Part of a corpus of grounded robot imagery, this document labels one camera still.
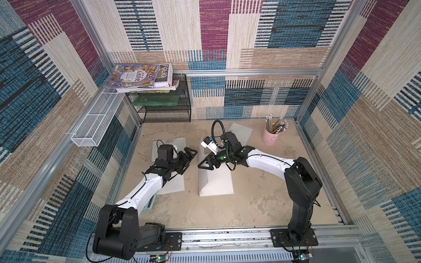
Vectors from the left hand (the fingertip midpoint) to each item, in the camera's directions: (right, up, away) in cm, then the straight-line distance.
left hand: (194, 157), depth 85 cm
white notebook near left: (-11, -16, +6) cm, 20 cm away
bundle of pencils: (+48, +16, +11) cm, 51 cm away
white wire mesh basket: (-42, +14, -13) cm, 46 cm away
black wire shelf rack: (-18, +31, +30) cm, 47 cm away
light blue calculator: (-21, -23, -4) cm, 32 cm away
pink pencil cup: (+45, +9, +17) cm, 49 cm away
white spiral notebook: (+9, -14, +4) cm, 17 cm away
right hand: (+3, -3, -4) cm, 6 cm away
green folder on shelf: (-24, +32, +13) cm, 42 cm away
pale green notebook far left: (-12, +6, +23) cm, 27 cm away
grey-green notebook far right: (+30, +13, +30) cm, 44 cm away
